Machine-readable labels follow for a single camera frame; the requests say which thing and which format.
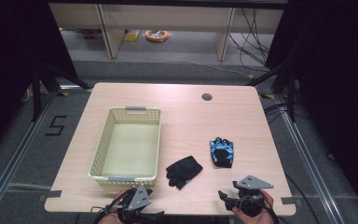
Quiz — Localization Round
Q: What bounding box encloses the dark curtain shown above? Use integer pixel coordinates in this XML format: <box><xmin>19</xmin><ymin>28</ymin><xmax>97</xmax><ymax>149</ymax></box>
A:
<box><xmin>265</xmin><ymin>0</ymin><xmax>358</xmax><ymax>216</ymax></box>
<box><xmin>0</xmin><ymin>0</ymin><xmax>78</xmax><ymax>157</ymax></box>

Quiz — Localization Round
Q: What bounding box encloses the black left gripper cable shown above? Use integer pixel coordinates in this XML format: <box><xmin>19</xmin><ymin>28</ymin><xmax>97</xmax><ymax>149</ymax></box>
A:
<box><xmin>90</xmin><ymin>194</ymin><xmax>129</xmax><ymax>224</ymax></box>

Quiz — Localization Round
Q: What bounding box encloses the orange coiled cable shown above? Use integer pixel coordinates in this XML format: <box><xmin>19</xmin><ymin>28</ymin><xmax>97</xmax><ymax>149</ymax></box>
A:
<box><xmin>145</xmin><ymin>29</ymin><xmax>171</xmax><ymax>43</ymax></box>

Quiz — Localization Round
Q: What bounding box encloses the black floor cable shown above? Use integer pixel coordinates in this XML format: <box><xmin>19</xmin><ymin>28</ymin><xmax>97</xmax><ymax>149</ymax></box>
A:
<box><xmin>283</xmin><ymin>172</ymin><xmax>323</xmax><ymax>224</ymax></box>

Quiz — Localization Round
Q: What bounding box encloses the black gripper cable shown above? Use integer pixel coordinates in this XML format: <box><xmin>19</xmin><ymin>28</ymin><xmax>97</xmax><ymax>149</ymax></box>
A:
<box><xmin>259</xmin><ymin>194</ymin><xmax>282</xmax><ymax>224</ymax></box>
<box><xmin>90</xmin><ymin>194</ymin><xmax>129</xmax><ymax>224</ymax></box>

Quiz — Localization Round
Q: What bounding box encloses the person's right hand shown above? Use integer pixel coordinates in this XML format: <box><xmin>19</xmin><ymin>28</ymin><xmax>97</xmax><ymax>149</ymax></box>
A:
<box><xmin>231</xmin><ymin>189</ymin><xmax>276</xmax><ymax>224</ymax></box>

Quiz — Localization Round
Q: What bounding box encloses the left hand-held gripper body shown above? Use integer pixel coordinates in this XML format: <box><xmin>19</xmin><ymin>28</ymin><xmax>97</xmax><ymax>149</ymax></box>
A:
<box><xmin>117</xmin><ymin>184</ymin><xmax>157</xmax><ymax>223</ymax></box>

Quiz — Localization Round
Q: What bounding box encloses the cream perforated plastic basket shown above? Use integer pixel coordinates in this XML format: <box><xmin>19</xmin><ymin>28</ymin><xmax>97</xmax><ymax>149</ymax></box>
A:
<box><xmin>88</xmin><ymin>105</ymin><xmax>162</xmax><ymax>189</ymax></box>

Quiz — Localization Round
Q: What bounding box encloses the black metal stand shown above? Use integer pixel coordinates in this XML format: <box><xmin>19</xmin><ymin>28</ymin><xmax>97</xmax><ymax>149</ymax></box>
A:
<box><xmin>31</xmin><ymin>63</ymin><xmax>91</xmax><ymax>122</ymax></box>
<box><xmin>246</xmin><ymin>66</ymin><xmax>296</xmax><ymax>123</ymax></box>

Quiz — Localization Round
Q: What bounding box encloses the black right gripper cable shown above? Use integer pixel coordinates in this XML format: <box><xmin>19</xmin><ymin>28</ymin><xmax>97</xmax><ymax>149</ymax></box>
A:
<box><xmin>259</xmin><ymin>194</ymin><xmax>282</xmax><ymax>224</ymax></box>

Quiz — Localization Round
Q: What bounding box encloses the person's left hand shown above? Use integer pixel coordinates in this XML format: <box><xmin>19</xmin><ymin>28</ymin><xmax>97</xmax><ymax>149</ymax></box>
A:
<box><xmin>98</xmin><ymin>189</ymin><xmax>129</xmax><ymax>224</ymax></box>

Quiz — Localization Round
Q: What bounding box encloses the bundle of black floor cables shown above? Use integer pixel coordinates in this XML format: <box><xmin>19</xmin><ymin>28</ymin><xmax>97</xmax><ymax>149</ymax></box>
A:
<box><xmin>227</xmin><ymin>7</ymin><xmax>271</xmax><ymax>66</ymax></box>

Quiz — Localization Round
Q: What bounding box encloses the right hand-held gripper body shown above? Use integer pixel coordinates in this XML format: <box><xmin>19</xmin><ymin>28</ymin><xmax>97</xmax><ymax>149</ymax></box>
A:
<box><xmin>232</xmin><ymin>175</ymin><xmax>275</xmax><ymax>217</ymax></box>

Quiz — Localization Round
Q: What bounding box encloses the aluminium floor rail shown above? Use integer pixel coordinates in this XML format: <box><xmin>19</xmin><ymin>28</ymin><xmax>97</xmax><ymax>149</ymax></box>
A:
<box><xmin>0</xmin><ymin>90</ymin><xmax>59</xmax><ymax>218</ymax></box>
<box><xmin>276</xmin><ymin>92</ymin><xmax>348</xmax><ymax>224</ymax></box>

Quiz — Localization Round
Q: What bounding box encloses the blue and black patterned glove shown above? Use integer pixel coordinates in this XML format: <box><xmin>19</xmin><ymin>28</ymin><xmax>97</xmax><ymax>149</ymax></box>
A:
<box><xmin>209</xmin><ymin>136</ymin><xmax>235</xmax><ymax>169</ymax></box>

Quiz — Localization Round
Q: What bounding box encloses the yellow packet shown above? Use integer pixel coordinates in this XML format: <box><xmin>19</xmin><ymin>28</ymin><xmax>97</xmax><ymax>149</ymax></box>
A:
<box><xmin>123</xmin><ymin>30</ymin><xmax>141</xmax><ymax>43</ymax></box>

